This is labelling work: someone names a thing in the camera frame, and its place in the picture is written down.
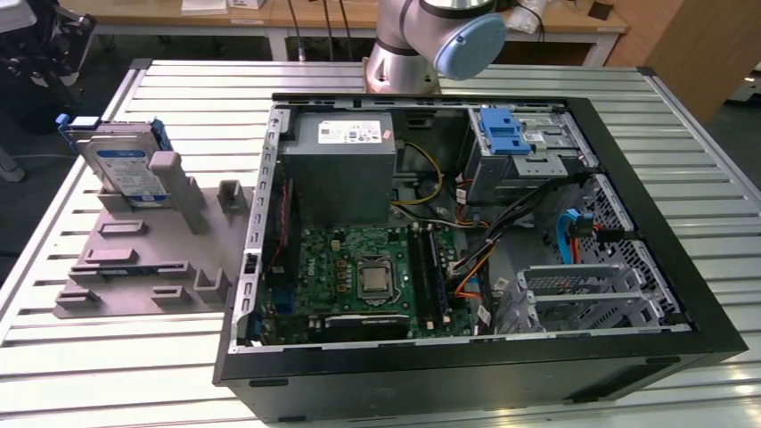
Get white paper box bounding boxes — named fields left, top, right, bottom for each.
left=181, top=0, right=227, bottom=17

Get green motherboard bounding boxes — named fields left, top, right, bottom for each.
left=254, top=225, right=482, bottom=344

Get metal optical drive cage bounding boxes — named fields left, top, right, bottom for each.
left=462, top=106, right=599, bottom=206

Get wooden desk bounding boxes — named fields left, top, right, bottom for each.
left=0, top=0, right=631, bottom=68

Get black RAM slot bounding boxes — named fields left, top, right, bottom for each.
left=409, top=225, right=438, bottom=329

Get silver CPU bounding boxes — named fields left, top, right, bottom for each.
left=355, top=262, right=397, bottom=298

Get grey parts rack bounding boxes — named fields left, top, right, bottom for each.
left=51, top=151, right=257, bottom=320

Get black PC case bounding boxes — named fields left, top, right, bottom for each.
left=211, top=91, right=748, bottom=424

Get hard disk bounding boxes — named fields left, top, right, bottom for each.
left=55, top=114, right=174, bottom=207

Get grey power supply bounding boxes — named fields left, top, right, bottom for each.
left=278, top=111, right=398, bottom=228

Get yellow wire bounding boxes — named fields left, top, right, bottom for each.
left=389, top=141, right=446, bottom=207

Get black wire bundle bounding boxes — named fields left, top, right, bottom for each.
left=454, top=171, right=600, bottom=268

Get black power wire connector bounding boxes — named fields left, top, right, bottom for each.
left=592, top=226, right=640, bottom=245

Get blue drive latch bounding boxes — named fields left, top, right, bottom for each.
left=479, top=107, right=534, bottom=156

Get grey furniture foot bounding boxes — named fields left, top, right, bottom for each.
left=0, top=146, right=26, bottom=183

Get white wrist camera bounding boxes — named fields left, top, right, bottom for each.
left=0, top=0, right=34, bottom=23

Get orange wire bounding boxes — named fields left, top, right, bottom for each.
left=454, top=262, right=494, bottom=300

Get brown wooden cabinet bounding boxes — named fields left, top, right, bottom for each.
left=604, top=0, right=761, bottom=130

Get black graphics card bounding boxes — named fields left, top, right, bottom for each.
left=307, top=311, right=413, bottom=343

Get blue data wire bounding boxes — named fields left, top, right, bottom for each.
left=555, top=211, right=595, bottom=268

